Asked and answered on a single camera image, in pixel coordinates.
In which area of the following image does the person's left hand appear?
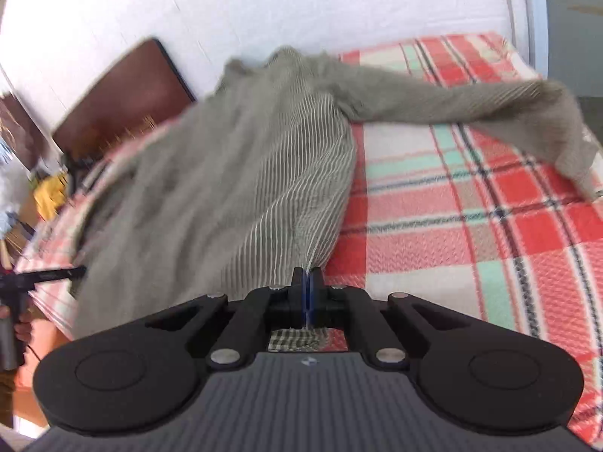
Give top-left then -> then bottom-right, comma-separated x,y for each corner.
0,305 -> 35,342

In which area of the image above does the yellow cloth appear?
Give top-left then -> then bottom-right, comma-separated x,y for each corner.
34,174 -> 71,221

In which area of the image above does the white door frame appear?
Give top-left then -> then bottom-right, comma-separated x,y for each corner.
502,0 -> 552,73

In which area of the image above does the red plaid blanket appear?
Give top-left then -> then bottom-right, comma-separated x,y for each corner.
21,33 -> 603,438

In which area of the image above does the brown wooden board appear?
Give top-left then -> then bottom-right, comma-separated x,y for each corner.
0,92 -> 50,170

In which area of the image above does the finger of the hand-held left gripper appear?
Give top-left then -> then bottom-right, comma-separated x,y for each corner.
14,266 -> 88,288

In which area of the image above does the grey striped and checked shirt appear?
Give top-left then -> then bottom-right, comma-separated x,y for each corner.
70,46 -> 601,353

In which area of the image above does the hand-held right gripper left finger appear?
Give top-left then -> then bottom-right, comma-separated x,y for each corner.
145,267 -> 309,370

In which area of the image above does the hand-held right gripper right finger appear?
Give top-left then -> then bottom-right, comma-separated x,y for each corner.
308,267 -> 472,370

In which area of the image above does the brown wooden headboard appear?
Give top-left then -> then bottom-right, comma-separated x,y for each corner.
51,37 -> 196,161

